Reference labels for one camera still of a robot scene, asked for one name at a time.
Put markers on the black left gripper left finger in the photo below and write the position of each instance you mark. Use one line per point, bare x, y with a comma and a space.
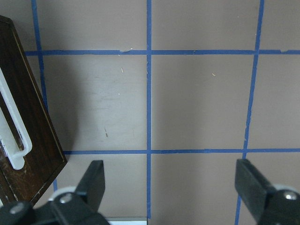
79, 206

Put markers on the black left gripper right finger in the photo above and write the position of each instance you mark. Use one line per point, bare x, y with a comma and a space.
269, 204

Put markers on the dark wooden drawer cabinet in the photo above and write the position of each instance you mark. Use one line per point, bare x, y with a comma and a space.
46, 159

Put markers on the cream plastic storage box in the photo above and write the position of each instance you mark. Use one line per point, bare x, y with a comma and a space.
8, 143

